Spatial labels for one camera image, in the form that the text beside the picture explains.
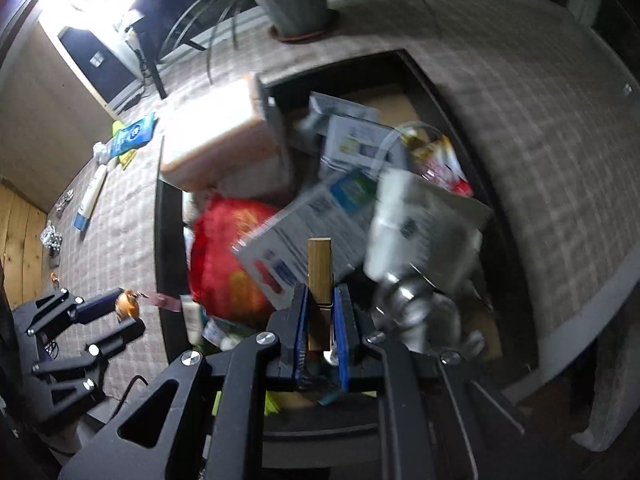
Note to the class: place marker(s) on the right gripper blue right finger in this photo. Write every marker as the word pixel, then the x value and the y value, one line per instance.
pixel 359 367

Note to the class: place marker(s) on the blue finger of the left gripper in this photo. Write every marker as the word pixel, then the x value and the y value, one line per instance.
pixel 116 341
pixel 97 307

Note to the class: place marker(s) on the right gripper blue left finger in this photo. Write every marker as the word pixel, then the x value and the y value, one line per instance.
pixel 291 327

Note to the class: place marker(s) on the wooden clothespin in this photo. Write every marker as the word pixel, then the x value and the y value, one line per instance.
pixel 320 285

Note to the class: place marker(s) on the grey shower cap packet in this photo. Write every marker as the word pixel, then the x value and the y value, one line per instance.
pixel 418 224

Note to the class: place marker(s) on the metal pliers tool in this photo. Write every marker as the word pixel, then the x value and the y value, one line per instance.
pixel 409 306

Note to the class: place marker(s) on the clear plastic phone box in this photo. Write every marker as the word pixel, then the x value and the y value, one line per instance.
pixel 353 143

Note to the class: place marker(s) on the small orange toy packet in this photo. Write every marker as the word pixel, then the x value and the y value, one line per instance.
pixel 129 302

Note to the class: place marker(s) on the bag of silver beads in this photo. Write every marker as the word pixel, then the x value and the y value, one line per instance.
pixel 51 240

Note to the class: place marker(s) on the white blue paper leaflet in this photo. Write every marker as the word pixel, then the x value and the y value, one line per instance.
pixel 274 255

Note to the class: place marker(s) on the red fabric bag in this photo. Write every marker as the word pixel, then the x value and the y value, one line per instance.
pixel 217 280

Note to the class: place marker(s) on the white AQUA sunscreen tube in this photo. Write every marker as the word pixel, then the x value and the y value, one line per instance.
pixel 85 210

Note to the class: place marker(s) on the small white cream tube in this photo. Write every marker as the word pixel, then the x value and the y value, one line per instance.
pixel 194 318

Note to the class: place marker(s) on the pine wood board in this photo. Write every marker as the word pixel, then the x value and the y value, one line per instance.
pixel 21 249

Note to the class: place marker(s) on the green orange tube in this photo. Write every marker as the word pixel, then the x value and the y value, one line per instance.
pixel 123 143

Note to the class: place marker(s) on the crumpled clear plastic bag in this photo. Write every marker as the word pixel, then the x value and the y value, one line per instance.
pixel 102 153

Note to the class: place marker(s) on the blue wet wipes pack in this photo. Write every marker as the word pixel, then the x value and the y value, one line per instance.
pixel 144 128

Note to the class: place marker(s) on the black storage box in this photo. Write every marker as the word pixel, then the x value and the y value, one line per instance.
pixel 318 437

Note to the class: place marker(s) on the light wooden cabinet panel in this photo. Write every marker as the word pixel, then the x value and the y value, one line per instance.
pixel 51 116

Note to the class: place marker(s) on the orange white box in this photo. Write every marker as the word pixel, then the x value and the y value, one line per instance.
pixel 219 133

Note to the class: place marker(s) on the black chair leg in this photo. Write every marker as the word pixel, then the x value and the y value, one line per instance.
pixel 149 54

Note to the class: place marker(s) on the plaid beige table mat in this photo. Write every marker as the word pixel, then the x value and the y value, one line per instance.
pixel 542 102

